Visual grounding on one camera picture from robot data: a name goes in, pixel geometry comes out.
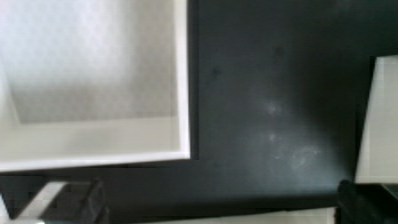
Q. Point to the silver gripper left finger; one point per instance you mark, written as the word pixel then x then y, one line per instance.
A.
pixel 68 203

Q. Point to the white drawer cabinet frame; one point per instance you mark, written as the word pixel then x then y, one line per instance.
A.
pixel 377 167

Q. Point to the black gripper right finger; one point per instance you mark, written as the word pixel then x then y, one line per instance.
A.
pixel 367 203

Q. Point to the white drawer box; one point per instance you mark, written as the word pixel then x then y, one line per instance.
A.
pixel 95 94

